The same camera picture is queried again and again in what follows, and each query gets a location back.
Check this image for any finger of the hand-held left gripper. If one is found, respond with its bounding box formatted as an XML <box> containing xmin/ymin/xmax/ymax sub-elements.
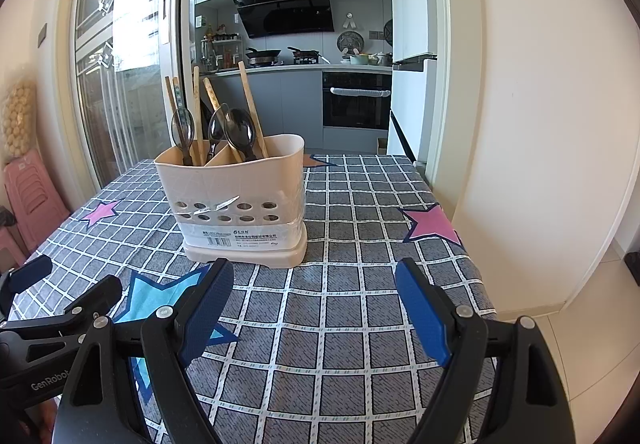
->
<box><xmin>0</xmin><ymin>275</ymin><xmax>123</xmax><ymax>341</ymax></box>
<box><xmin>0</xmin><ymin>254</ymin><xmax>53</xmax><ymax>307</ymax></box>

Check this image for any grey checked star tablecloth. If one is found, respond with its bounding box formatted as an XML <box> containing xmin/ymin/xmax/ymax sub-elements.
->
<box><xmin>0</xmin><ymin>153</ymin><xmax>498</xmax><ymax>444</ymax></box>

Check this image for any bag of yellow balls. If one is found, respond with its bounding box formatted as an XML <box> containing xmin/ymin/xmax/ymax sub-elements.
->
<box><xmin>0</xmin><ymin>79</ymin><xmax>38</xmax><ymax>159</ymax></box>

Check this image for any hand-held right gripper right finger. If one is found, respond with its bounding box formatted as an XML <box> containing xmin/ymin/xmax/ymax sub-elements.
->
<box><xmin>395</xmin><ymin>257</ymin><xmax>576</xmax><ymax>444</ymax></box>

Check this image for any beige plastic utensil holder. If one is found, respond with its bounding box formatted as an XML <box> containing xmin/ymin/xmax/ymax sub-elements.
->
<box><xmin>154</xmin><ymin>133</ymin><xmax>308</xmax><ymax>270</ymax></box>

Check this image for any grey kitchen counter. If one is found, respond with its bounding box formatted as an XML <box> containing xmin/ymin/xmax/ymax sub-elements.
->
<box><xmin>192</xmin><ymin>63</ymin><xmax>393</xmax><ymax>152</ymax></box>

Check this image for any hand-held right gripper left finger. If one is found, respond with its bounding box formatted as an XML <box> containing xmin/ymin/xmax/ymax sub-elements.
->
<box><xmin>52</xmin><ymin>258</ymin><xmax>236</xmax><ymax>444</ymax></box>

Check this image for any sliding glass door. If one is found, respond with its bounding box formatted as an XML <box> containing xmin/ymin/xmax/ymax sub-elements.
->
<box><xmin>72</xmin><ymin>0</ymin><xmax>193</xmax><ymax>185</ymax></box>

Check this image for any zigzag patterned bamboo chopstick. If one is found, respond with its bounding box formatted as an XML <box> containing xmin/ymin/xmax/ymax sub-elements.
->
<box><xmin>201</xmin><ymin>78</ymin><xmax>247</xmax><ymax>164</ymax></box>

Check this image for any black range hood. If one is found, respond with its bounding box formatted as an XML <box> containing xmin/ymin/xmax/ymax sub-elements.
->
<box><xmin>231</xmin><ymin>0</ymin><xmax>335</xmax><ymax>39</ymax></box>

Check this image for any black frying pan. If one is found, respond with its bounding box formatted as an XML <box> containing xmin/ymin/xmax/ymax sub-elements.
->
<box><xmin>287</xmin><ymin>47</ymin><xmax>331</xmax><ymax>65</ymax></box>
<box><xmin>246</xmin><ymin>47</ymin><xmax>283</xmax><ymax>65</ymax></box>

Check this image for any blue patterned bamboo chopstick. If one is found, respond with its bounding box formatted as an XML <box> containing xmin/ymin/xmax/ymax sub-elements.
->
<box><xmin>171</xmin><ymin>77</ymin><xmax>187</xmax><ymax>115</ymax></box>

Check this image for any spice rack with bottles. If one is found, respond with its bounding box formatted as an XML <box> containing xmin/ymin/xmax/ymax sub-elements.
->
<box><xmin>197</xmin><ymin>24</ymin><xmax>246</xmax><ymax>74</ymax></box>

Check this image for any black built-in oven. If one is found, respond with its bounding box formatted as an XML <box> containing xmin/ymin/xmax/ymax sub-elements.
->
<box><xmin>321</xmin><ymin>70</ymin><xmax>393</xmax><ymax>130</ymax></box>

